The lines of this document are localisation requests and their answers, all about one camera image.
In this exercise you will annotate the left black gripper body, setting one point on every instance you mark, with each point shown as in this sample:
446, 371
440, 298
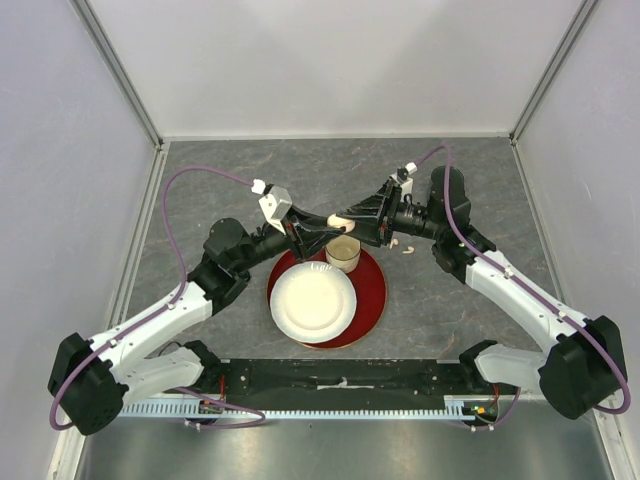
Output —
298, 242

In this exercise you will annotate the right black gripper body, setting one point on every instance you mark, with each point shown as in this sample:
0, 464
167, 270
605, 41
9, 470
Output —
385, 214

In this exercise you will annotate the pink earbud charging case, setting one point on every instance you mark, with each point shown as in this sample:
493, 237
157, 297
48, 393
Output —
340, 224

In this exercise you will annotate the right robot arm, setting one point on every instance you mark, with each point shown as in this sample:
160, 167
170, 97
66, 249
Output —
579, 364

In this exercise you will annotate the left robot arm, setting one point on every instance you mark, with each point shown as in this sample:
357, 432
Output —
93, 379

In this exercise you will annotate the red round tray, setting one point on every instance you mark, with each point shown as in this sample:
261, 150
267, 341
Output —
371, 290

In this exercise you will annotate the white paper plate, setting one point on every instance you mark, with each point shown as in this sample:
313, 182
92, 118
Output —
313, 302

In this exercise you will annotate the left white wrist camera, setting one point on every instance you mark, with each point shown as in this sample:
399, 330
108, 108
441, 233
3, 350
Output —
275, 203

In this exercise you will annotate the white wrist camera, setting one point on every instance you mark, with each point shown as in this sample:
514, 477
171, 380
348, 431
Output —
403, 177
275, 203

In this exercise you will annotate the beige mug black handle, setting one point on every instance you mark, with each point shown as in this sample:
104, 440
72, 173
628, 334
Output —
343, 253

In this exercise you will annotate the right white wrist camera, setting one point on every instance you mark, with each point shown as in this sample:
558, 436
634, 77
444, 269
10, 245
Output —
403, 177

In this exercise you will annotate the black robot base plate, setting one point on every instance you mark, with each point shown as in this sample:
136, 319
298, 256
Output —
251, 376

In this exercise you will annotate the grey cable duct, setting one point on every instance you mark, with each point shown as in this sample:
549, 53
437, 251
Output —
174, 406

